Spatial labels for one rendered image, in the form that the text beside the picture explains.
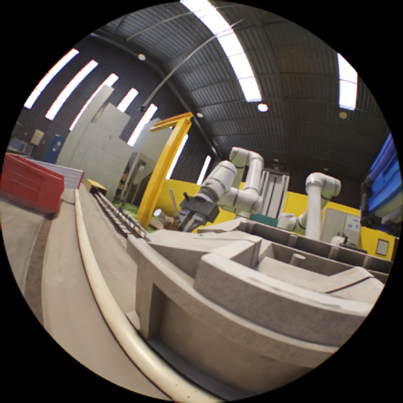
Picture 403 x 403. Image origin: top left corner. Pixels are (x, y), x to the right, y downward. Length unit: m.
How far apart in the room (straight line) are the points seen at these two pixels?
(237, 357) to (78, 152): 5.75
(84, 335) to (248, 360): 0.20
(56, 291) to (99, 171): 5.53
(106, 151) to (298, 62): 10.00
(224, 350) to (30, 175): 0.68
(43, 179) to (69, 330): 0.50
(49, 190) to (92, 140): 5.22
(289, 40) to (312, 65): 1.70
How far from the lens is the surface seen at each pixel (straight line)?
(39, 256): 0.40
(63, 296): 0.30
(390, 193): 0.51
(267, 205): 1.70
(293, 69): 9.26
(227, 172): 0.53
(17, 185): 0.68
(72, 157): 5.71
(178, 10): 9.59
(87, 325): 0.26
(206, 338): 0.15
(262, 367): 0.16
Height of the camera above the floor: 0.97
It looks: 5 degrees up
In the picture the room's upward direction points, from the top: 20 degrees clockwise
